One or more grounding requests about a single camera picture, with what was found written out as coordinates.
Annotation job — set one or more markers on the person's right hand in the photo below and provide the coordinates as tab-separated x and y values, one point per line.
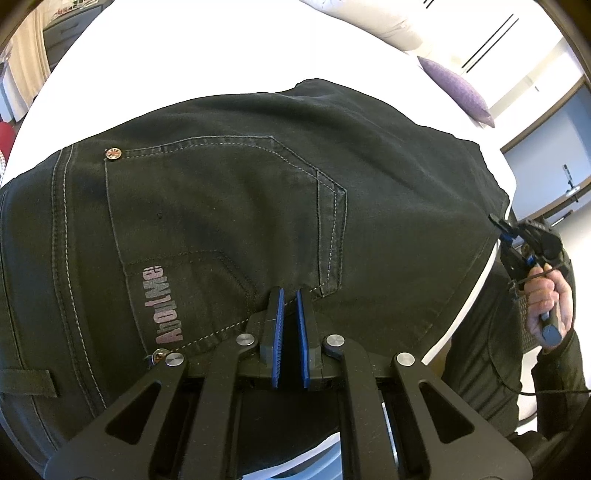
547	289

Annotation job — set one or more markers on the grey nightstand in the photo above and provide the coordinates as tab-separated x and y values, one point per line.
64	30

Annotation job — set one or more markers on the person's dark trousers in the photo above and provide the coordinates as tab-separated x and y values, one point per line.
484	363

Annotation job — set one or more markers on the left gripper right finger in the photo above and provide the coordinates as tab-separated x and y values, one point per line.
312	328

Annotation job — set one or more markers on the purple cushion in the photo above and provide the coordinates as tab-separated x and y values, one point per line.
460	90

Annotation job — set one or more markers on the white folded duvet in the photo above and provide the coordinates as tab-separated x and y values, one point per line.
400	24

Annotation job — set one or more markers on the black denim pants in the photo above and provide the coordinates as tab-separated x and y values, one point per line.
170	230

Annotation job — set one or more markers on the red and white bag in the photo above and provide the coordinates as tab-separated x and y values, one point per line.
7	139

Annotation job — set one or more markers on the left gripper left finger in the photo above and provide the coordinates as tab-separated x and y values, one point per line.
267	327

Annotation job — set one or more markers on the dark jacket sleeve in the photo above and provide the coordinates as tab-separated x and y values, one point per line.
561	395

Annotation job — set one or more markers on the cream curtain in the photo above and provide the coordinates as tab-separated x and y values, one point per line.
28	61

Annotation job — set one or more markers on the white wardrobe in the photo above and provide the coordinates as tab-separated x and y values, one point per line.
504	49

